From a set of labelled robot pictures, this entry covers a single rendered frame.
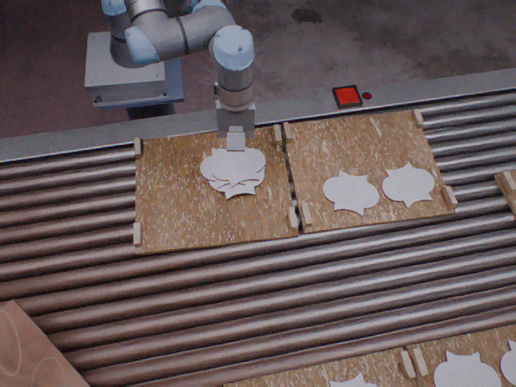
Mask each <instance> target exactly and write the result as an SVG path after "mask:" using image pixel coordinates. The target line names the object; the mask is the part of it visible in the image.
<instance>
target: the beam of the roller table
mask: <svg viewBox="0 0 516 387"><path fill-rule="evenodd" d="M358 91H359V94H360V97H361V94H362V93H363V92H369V93H370V94H371V95H372V98H371V99H363V98H362V97H361V99H362V102H363V103H362V106H355V107H349V108H343V110H342V109H339V108H338V106H337V103H336V101H335V97H334V95H333V93H328V94H315V95H310V96H304V97H298V98H287V99H280V100H274V101H268V102H257V103H256V105H255V129H257V128H263V127H273V125H279V126H280V125H282V123H289V124H292V123H302V122H308V121H314V120H320V119H331V118H337V117H343V116H348V115H354V114H365V113H371V112H377V111H383V110H392V109H398V108H404V107H410V106H421V105H427V104H433V103H438V102H449V101H455V100H460V99H466V98H477V97H482V96H488V95H494V94H504V93H510V92H516V68H515V69H504V70H500V69H499V70H492V71H486V72H480V73H470V74H463V75H457V76H451V77H441V78H434V79H428V80H421V81H411V82H404V83H398V84H392V85H382V86H375V87H369V88H363V89H358ZM214 132H218V120H217V111H216V108H215V109H209V110H197V112H191V113H185V114H174V115H167V116H161V117H155V118H149V119H138V120H132V121H126V122H120V123H108V124H102V125H97V126H91V127H79V128H73V129H68V130H61V131H50V132H44V133H38V134H32V135H26V136H20V137H14V138H9V139H0V166H4V165H10V164H21V163H27V162H32V161H37V160H48V159H54V158H60V157H66V156H76V155H82V154H88V153H94V152H104V151H110V150H116V149H121V148H126V147H133V146H135V137H140V138H141V139H149V138H158V137H167V136H177V135H195V134H204V133H214Z"/></svg>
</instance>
